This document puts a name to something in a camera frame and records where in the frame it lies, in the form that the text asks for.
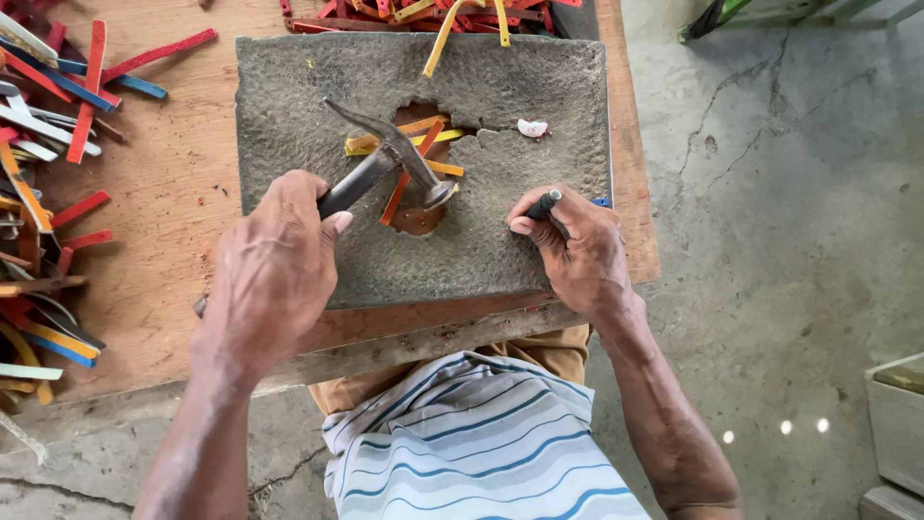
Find curved yellow strip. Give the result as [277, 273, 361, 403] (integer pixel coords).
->
[422, 0, 469, 79]

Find wooden work board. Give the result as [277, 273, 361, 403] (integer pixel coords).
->
[29, 0, 662, 405]

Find heap of red brown strips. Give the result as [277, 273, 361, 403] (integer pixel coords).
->
[279, 0, 584, 37]

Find worn grey cutting mat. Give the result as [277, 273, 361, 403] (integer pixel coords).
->
[234, 32, 615, 312]

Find grey concrete box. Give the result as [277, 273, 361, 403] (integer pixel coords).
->
[863, 351, 924, 499]

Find tan shorts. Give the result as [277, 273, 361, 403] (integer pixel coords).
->
[308, 324, 593, 417]

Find large heap of coloured strips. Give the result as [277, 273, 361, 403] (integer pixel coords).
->
[0, 10, 219, 467]

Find long yellow strip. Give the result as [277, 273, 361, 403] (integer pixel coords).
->
[344, 128, 466, 157]

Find short straight yellow strip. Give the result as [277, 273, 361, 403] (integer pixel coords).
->
[492, 0, 512, 49]

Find black punch tool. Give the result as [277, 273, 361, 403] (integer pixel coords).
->
[525, 188, 563, 221]

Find orange-yellow strip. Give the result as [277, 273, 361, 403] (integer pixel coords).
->
[345, 113, 453, 154]

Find person's right hand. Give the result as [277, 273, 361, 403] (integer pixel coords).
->
[507, 184, 648, 324]

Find striped white blue shirt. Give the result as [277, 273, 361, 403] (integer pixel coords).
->
[322, 351, 652, 520]

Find steel hammer with dark handle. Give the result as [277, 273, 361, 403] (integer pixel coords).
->
[192, 98, 458, 319]

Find red-orange strip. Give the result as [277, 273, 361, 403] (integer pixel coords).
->
[379, 118, 446, 228]

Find person's left hand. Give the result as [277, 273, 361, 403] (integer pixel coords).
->
[189, 169, 355, 378]

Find grey concrete block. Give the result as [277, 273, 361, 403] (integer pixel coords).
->
[858, 484, 924, 520]

